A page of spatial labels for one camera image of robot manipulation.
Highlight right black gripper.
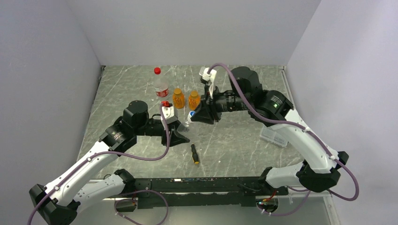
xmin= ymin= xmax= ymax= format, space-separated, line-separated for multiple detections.
xmin=191 ymin=84 xmax=250 ymax=124

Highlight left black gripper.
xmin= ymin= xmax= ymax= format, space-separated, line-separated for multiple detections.
xmin=134 ymin=119 xmax=190 ymax=146

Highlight white blue bottle cap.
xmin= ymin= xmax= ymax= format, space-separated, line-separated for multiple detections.
xmin=187 ymin=111 xmax=195 ymax=123

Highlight orange juice bottle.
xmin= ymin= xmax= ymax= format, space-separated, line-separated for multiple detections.
xmin=172 ymin=92 xmax=185 ymax=109
xmin=188 ymin=95 xmax=200 ymax=111

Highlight clear red-label bottle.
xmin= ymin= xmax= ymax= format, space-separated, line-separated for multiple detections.
xmin=153 ymin=72 xmax=169 ymax=98

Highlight red bottle cap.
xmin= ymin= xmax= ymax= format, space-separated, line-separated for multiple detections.
xmin=153 ymin=67 xmax=161 ymax=75

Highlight orange bottle cap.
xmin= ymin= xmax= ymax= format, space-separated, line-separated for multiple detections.
xmin=173 ymin=88 xmax=182 ymax=96
xmin=190 ymin=90 xmax=199 ymax=98

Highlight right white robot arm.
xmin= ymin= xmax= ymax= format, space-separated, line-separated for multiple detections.
xmin=191 ymin=66 xmax=349 ymax=195

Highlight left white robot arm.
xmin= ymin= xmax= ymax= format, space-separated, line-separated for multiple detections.
xmin=29 ymin=100 xmax=190 ymax=225

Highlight black yellow screwdriver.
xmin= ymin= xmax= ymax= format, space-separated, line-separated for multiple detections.
xmin=191 ymin=144 xmax=199 ymax=165

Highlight clear plastic box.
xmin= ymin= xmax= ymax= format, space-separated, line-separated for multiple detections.
xmin=260 ymin=125 xmax=288 ymax=148

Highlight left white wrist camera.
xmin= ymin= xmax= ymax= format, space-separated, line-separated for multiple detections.
xmin=160 ymin=101 xmax=178 ymax=127

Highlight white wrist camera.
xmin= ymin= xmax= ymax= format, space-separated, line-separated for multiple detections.
xmin=160 ymin=101 xmax=178 ymax=127
xmin=199 ymin=67 xmax=217 ymax=99

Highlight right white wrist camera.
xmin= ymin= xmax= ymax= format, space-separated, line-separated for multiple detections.
xmin=199 ymin=67 xmax=217 ymax=99

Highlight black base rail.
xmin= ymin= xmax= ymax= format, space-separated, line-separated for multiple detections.
xmin=114 ymin=177 xmax=289 ymax=209

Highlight aluminium frame rail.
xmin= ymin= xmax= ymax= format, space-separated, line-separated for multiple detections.
xmin=49 ymin=183 xmax=138 ymax=225

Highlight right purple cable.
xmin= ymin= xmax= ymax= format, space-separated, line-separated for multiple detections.
xmin=208 ymin=63 xmax=360 ymax=202

